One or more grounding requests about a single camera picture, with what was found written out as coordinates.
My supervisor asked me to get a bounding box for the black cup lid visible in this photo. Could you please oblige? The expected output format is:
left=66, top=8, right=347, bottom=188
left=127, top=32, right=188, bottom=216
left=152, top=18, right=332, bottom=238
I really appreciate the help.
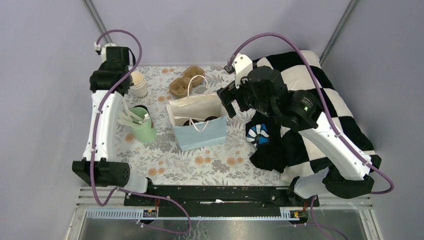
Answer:
left=183, top=119, right=199, bottom=126
left=204, top=116, right=218, bottom=122

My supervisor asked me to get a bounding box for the light blue paper bag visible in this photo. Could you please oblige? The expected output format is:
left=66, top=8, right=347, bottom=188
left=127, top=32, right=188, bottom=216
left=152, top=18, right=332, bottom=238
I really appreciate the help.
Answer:
left=166, top=83, right=227, bottom=152

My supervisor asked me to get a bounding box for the stack of white paper cups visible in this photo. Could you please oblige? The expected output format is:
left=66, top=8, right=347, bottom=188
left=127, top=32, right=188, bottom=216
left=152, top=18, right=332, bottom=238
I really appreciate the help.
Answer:
left=130, top=71, right=148, bottom=98

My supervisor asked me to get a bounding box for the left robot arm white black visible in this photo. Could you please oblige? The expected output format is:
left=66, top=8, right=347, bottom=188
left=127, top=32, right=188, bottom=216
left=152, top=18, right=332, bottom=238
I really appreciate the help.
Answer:
left=72, top=43, right=155, bottom=206

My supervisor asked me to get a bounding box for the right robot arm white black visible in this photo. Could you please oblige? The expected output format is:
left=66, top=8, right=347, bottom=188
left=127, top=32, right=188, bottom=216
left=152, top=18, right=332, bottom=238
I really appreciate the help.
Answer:
left=217, top=66, right=375, bottom=206

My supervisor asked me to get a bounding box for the brown cardboard cup carrier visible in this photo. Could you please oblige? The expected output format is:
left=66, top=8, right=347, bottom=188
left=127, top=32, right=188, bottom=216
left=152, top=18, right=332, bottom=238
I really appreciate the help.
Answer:
left=168, top=65, right=205, bottom=99

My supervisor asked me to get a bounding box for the black white checkered blanket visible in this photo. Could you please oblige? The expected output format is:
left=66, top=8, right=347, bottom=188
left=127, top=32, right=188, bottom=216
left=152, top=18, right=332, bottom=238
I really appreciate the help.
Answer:
left=245, top=49, right=377, bottom=182

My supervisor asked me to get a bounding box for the floral table mat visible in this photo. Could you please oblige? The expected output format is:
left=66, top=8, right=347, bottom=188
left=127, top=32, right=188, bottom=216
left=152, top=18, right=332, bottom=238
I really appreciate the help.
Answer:
left=94, top=65, right=339, bottom=187

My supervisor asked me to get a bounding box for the green cup holder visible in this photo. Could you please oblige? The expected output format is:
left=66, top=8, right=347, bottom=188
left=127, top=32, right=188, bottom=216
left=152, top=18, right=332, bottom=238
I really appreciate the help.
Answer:
left=129, top=108, right=157, bottom=144

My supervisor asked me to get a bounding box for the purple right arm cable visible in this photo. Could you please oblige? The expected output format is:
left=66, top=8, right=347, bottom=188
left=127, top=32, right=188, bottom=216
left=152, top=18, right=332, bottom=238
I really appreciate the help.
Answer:
left=227, top=32, right=395, bottom=240

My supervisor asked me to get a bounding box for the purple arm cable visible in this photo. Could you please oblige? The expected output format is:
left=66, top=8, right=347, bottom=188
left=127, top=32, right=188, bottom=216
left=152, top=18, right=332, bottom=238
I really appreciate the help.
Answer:
left=227, top=32, right=395, bottom=240
left=89, top=29, right=193, bottom=235

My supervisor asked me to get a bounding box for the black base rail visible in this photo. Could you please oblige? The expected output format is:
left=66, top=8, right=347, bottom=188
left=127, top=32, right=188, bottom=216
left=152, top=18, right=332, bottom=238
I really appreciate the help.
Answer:
left=124, top=184, right=312, bottom=218

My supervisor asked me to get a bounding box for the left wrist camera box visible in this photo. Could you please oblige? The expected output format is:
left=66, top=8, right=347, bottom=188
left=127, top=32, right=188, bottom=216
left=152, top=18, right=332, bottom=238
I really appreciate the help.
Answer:
left=94, top=42, right=117, bottom=62

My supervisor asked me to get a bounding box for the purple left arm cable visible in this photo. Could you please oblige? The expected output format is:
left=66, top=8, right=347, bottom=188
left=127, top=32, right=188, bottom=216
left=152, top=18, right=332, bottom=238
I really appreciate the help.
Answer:
left=89, top=29, right=193, bottom=235

